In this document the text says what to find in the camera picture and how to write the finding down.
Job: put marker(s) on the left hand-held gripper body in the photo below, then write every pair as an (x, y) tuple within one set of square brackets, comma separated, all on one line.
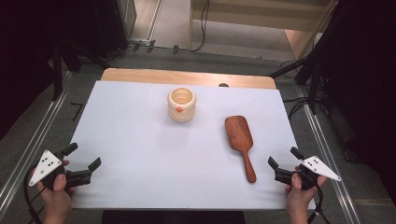
[(46, 165)]

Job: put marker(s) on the black metal stand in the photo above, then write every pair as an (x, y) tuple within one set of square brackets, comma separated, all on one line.
[(57, 77)]

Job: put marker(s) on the metal floor rail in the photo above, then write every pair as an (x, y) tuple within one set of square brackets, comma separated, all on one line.
[(323, 149), (31, 149)]

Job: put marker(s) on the light wooden desk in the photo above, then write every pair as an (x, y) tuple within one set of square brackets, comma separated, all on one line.
[(249, 15)]

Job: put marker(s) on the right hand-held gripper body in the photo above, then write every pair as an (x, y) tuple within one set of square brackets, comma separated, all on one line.
[(319, 168)]

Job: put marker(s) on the person's left hand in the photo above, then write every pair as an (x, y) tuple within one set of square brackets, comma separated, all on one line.
[(56, 202)]

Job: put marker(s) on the dark curtain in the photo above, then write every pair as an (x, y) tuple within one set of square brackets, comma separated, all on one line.
[(25, 46), (367, 77)]

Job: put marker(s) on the black tripod stand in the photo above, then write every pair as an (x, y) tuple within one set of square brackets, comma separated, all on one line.
[(313, 93)]

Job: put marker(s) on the person's right hand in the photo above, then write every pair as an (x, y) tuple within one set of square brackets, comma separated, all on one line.
[(297, 202)]

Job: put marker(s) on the black cabinet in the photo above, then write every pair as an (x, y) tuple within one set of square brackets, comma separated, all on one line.
[(109, 25)]

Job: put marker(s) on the light wooden table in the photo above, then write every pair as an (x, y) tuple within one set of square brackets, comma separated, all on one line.
[(186, 77)]

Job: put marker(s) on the cream ribbed duck cup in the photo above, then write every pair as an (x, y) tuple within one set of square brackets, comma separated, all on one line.
[(187, 114)]

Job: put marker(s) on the wooden paddle hairbrush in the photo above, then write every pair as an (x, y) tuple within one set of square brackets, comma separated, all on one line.
[(239, 132)]

